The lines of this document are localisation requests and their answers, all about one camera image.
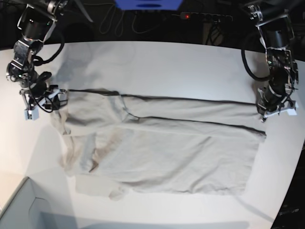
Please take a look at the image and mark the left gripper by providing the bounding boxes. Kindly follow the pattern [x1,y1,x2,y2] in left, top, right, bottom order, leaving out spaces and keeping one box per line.
[256,85,298,123]

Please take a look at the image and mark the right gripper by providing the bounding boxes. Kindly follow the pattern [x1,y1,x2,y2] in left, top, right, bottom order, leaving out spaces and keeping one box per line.
[19,81,68,120]

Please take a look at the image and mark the beige t-shirt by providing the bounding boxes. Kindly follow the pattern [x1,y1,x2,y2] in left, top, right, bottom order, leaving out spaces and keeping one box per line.
[51,91,266,200]

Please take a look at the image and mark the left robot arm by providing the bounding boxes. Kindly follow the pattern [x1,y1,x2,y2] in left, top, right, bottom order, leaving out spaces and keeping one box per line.
[241,0,300,122]

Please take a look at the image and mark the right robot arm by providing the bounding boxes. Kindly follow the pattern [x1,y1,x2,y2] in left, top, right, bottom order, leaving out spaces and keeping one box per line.
[6,0,68,120]

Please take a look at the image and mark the blue box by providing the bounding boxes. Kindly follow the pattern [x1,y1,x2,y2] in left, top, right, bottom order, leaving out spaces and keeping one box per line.
[115,0,183,10]

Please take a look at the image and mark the black power strip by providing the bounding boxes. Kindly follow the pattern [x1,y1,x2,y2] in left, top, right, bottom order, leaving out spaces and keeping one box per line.
[172,12,234,23]

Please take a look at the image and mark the white cable loops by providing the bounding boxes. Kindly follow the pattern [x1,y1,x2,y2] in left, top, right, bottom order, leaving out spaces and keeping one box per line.
[99,9,153,36]

